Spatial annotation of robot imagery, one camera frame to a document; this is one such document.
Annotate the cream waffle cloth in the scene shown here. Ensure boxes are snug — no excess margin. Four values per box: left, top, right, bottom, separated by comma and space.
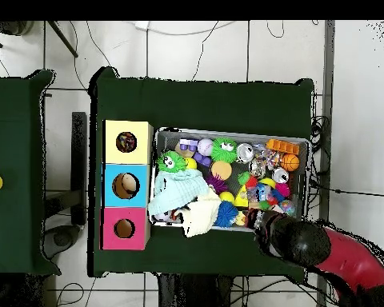
180, 188, 222, 238

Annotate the mint waffle cloth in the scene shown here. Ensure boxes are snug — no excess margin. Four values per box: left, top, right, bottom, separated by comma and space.
147, 168, 210, 216

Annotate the green spiky ball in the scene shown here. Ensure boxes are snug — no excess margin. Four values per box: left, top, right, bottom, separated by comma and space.
156, 150, 187, 173

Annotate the colourful spotted cloth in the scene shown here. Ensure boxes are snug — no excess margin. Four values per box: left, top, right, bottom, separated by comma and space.
116, 131, 138, 152

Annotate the wooden box with three holes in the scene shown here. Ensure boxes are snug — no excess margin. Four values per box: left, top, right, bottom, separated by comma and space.
101, 119, 154, 251

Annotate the blue spiky ball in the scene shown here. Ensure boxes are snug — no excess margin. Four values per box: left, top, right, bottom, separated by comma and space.
214, 201, 239, 229

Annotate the purple spiky toy with eyes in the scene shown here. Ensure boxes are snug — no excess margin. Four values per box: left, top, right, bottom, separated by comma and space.
205, 174, 228, 194

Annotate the orange toy basketball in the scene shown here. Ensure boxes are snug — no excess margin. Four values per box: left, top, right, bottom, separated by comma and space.
279, 153, 300, 172

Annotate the silver drink can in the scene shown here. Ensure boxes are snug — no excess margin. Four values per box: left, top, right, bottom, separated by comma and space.
236, 142, 255, 163

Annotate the green spiky toy with eyes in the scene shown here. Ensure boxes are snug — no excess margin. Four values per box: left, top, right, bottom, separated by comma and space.
210, 137, 238, 163

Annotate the white toy baseball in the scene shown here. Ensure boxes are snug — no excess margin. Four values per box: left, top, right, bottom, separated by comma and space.
197, 138, 214, 157

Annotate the dark green table cloth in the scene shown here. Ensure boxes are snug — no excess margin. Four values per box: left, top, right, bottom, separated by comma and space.
0, 69, 62, 277
87, 66, 314, 282

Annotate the thick black floor cable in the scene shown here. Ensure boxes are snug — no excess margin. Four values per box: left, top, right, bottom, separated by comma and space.
309, 178, 384, 198

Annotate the shallow wire mesh bin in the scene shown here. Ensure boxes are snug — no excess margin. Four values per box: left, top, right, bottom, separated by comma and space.
150, 127, 310, 236

